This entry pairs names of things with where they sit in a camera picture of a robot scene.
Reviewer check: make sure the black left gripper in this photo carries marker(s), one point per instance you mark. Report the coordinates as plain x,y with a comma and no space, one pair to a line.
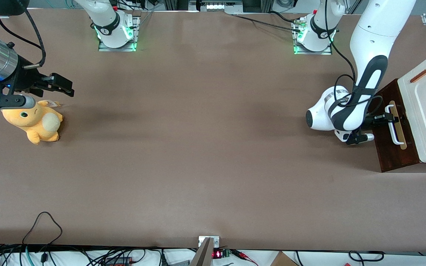
375,120

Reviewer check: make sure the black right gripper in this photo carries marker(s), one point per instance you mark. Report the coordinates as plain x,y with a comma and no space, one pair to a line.
26,79

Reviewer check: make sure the dark wood drawer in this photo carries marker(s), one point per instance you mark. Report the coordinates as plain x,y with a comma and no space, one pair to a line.
390,155

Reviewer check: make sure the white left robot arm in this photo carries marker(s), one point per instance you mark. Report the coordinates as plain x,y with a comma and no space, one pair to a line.
372,37

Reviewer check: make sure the yellow plush toy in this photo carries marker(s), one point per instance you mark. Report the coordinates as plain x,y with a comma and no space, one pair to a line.
35,122

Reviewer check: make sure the brown cardboard piece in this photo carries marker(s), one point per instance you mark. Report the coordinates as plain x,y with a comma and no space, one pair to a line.
283,259

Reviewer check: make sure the white lit box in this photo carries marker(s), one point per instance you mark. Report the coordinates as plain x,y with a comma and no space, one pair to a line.
220,5

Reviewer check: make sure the red LED display module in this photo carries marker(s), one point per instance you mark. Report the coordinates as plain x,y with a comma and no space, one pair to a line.
217,254

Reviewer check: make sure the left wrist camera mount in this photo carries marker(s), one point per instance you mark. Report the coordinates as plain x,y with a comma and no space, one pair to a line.
361,138

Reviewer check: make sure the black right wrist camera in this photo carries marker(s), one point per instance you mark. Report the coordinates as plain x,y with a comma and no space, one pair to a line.
2,101

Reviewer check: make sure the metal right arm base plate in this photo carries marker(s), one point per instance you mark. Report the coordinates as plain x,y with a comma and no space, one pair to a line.
118,49

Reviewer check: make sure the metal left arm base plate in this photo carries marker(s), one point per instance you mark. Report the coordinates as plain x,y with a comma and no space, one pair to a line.
311,52

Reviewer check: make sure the metal table edge bracket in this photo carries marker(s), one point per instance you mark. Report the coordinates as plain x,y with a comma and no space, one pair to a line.
207,247

